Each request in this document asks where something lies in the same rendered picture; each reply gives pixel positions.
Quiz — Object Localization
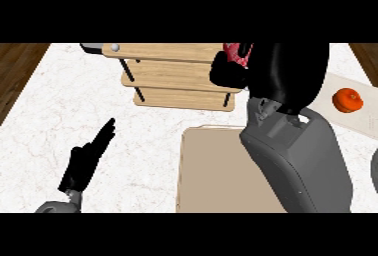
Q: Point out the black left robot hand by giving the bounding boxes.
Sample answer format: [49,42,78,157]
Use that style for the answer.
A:
[58,117,118,194]

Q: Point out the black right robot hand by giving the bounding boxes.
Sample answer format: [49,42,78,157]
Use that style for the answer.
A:
[210,42,331,116]

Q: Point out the red can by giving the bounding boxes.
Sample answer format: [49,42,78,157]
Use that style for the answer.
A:
[222,42,256,69]

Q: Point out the wooden tiered shelf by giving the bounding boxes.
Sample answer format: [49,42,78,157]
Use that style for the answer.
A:
[101,42,247,113]

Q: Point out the beige tray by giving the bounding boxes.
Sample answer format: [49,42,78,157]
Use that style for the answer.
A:
[174,124,290,214]

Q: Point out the orange fruit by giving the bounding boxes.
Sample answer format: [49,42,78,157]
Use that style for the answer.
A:
[331,87,366,114]

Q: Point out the pale placemat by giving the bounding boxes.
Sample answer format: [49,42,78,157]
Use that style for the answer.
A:
[306,71,378,140]

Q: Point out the grey rounded object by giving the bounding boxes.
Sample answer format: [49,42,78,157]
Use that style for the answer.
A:
[369,156,378,185]

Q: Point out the dark grey object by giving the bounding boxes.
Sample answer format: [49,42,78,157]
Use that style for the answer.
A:
[80,42,106,56]

